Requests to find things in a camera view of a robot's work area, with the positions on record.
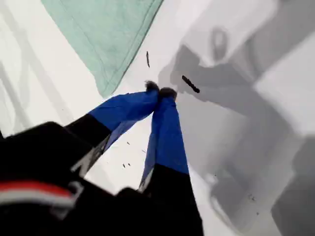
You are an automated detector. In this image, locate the red white servo wire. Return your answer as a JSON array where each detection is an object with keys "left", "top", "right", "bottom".
[{"left": 0, "top": 181, "right": 83, "bottom": 213}]

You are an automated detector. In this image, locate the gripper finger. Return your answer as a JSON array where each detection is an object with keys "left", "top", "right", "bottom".
[
  {"left": 63, "top": 80, "right": 160, "bottom": 179},
  {"left": 137, "top": 87, "right": 205, "bottom": 236}
]

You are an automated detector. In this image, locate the pale green T-shirt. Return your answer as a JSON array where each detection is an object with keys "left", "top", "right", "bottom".
[{"left": 40, "top": 0, "right": 165, "bottom": 98}]

